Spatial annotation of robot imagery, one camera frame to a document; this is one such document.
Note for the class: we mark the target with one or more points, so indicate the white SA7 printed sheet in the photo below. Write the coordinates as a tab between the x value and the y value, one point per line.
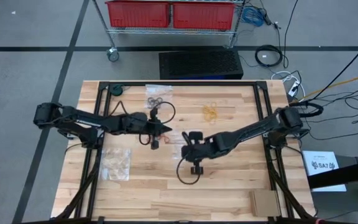
322	177

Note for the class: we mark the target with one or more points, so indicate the red plastic bin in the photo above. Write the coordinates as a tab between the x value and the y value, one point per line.
204	15
135	14

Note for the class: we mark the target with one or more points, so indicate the yellow rubber band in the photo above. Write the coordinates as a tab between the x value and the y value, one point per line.
204	109
216	113
210	119

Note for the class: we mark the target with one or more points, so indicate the black perforated computer case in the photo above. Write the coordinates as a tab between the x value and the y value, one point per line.
200	63

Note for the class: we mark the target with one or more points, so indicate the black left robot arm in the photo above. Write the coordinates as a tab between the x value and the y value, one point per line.
82	119

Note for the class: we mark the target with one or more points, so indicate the black rubber band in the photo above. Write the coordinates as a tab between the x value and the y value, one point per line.
148	101
156	97
163	101
154	108

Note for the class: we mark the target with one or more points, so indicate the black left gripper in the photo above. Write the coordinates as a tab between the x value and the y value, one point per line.
153	129

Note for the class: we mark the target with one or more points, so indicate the black aluminium table frame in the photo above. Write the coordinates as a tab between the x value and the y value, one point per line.
182	83

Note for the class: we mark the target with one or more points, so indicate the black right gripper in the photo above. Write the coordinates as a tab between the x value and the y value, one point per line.
200	151

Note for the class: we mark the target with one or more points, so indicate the green round object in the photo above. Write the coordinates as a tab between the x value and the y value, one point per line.
116	90

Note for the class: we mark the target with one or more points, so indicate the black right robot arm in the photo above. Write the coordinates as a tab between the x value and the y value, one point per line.
253	127

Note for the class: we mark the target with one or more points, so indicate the black metal beam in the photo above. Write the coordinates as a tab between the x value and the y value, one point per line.
346	174

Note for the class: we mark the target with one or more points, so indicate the white power strip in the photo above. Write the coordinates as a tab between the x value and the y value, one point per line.
294	88

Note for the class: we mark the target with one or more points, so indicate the grey caster wheel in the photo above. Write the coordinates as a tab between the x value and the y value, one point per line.
113	55

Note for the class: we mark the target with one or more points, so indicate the brown cardboard piece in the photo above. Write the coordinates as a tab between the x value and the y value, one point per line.
264	203

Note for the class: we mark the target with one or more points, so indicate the grey side table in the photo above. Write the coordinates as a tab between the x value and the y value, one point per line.
337	205

